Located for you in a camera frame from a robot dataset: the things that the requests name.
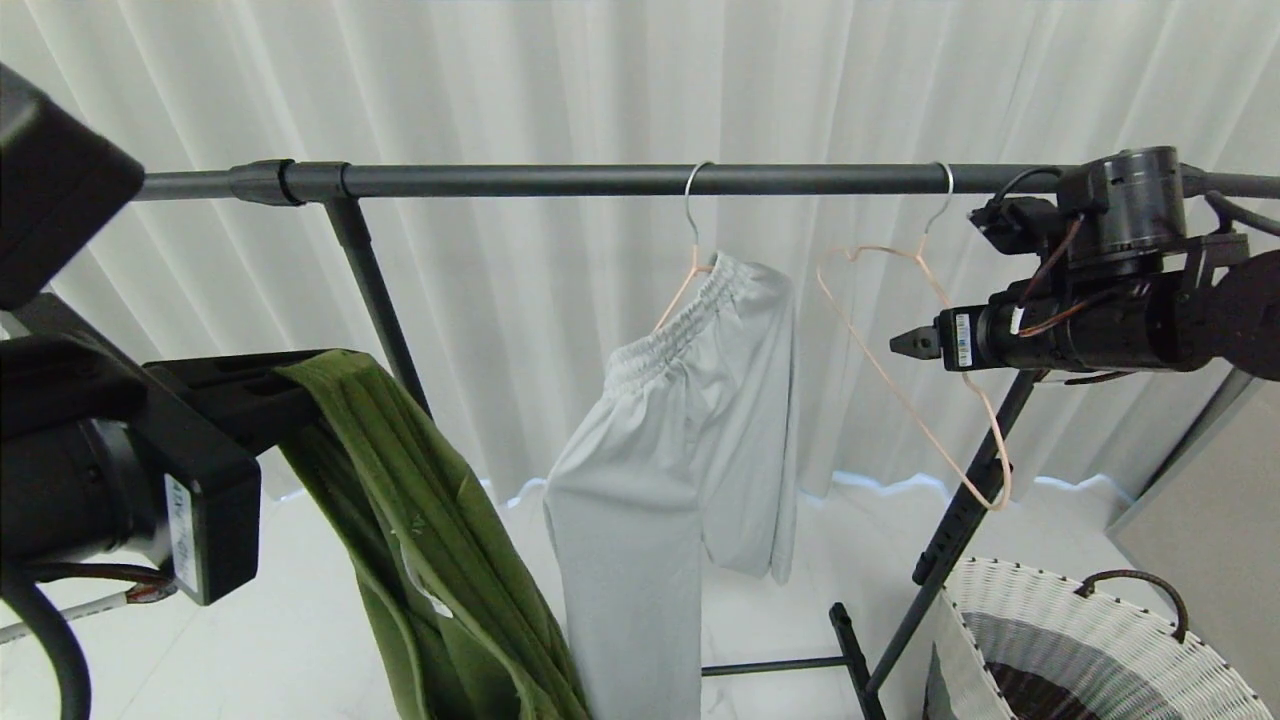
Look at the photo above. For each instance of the pale grey trousers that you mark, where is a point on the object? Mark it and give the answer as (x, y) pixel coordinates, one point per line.
(660, 480)

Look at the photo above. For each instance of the green shirt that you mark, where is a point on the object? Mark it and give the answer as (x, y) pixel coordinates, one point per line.
(440, 560)

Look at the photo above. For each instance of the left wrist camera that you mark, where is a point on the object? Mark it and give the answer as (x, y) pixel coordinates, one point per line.
(50, 180)

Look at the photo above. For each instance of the white laundry basket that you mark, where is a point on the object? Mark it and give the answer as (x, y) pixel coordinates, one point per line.
(1050, 610)

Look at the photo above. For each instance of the white curtain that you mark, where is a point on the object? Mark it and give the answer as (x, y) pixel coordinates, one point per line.
(550, 80)

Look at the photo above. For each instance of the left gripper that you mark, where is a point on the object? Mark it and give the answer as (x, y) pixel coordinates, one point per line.
(215, 520)

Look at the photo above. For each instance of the pink clothes hanger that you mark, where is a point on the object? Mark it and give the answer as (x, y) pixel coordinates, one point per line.
(900, 389)
(690, 220)

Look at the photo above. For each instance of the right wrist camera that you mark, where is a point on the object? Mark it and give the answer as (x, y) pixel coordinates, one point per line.
(1015, 225)

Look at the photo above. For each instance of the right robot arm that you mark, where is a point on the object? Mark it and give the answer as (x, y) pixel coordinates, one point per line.
(1125, 210)

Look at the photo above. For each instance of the black clothes rack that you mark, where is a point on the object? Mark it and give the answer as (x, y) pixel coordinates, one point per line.
(550, 180)

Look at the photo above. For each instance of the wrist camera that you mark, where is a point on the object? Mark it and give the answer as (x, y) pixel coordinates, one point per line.
(1015, 225)
(50, 180)

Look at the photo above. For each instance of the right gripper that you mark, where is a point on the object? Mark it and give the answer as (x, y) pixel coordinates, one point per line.
(1100, 335)

